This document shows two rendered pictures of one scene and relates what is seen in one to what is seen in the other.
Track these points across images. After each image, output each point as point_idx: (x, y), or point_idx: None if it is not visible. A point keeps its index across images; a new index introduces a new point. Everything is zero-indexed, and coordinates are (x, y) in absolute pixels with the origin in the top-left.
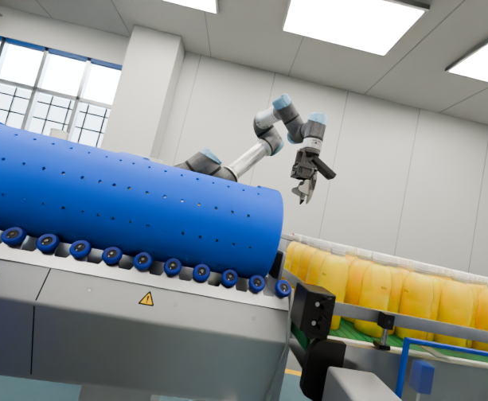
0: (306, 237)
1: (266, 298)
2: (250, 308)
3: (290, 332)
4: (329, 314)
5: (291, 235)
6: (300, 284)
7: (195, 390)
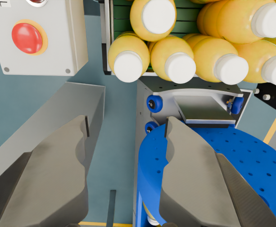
0: (193, 74)
1: (229, 114)
2: None
3: (96, 4)
4: None
5: (72, 65)
6: None
7: None
